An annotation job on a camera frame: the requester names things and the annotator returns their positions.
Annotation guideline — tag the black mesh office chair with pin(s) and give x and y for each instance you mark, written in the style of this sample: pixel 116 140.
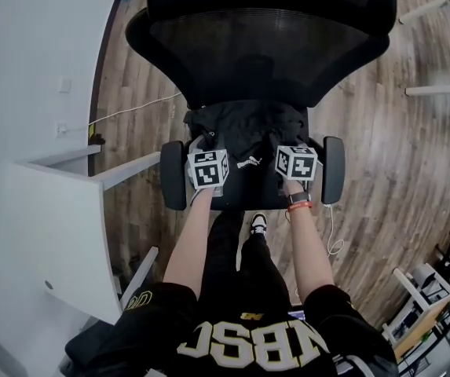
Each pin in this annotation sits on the black mesh office chair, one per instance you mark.
pixel 264 37

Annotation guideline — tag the white wall switch plate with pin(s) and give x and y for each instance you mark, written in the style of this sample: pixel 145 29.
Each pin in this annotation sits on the white wall switch plate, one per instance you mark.
pixel 64 85

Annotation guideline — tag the small black floor item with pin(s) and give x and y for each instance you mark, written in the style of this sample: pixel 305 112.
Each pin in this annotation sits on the small black floor item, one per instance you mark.
pixel 97 138

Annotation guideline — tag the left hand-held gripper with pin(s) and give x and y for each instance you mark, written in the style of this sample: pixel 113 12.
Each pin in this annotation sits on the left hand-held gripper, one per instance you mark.
pixel 207 169

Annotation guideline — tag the white wall socket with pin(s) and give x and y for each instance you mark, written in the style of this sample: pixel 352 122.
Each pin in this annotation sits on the white wall socket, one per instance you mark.
pixel 62 129

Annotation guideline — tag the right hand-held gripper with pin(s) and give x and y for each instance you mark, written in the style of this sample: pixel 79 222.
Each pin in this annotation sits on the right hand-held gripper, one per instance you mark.
pixel 297 163

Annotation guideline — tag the wooden bench with white frame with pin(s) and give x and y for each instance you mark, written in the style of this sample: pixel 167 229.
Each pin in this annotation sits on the wooden bench with white frame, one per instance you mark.
pixel 421 312

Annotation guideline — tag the person's black trousers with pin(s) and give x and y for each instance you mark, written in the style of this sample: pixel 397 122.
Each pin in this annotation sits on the person's black trousers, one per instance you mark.
pixel 244 273

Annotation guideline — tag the white desk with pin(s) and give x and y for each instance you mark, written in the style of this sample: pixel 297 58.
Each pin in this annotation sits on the white desk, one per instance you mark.
pixel 52 230

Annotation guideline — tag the person's left forearm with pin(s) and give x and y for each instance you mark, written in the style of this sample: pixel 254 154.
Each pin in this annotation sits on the person's left forearm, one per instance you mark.
pixel 189 246

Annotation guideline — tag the black jacket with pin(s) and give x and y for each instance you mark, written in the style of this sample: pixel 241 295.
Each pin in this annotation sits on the black jacket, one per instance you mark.
pixel 248 132

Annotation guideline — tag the black wrist watch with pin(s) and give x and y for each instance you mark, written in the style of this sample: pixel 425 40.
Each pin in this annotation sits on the black wrist watch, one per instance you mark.
pixel 299 197

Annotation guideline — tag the red wristband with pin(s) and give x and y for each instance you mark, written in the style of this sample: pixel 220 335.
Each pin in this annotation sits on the red wristband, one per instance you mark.
pixel 299 206

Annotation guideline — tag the black and white shoe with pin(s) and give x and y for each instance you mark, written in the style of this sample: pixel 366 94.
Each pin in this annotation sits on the black and white shoe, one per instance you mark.
pixel 258 224

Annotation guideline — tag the person's right forearm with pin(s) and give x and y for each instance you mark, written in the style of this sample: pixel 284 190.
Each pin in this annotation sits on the person's right forearm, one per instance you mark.
pixel 309 249

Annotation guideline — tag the black lettered jersey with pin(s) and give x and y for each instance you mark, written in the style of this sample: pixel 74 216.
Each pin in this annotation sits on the black lettered jersey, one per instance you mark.
pixel 248 340

